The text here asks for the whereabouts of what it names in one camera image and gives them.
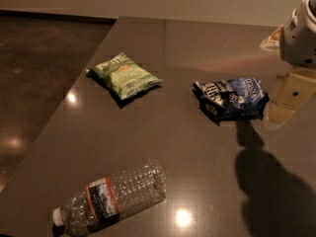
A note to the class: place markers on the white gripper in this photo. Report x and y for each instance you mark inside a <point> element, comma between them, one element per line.
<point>298,41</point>

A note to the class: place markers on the green jalapeno chip bag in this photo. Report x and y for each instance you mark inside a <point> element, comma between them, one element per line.
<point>123,76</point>

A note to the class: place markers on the clear plastic water bottle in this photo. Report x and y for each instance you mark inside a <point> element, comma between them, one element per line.
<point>111,199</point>

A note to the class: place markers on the blue chip bag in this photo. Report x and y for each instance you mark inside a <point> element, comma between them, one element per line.
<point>240,98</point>

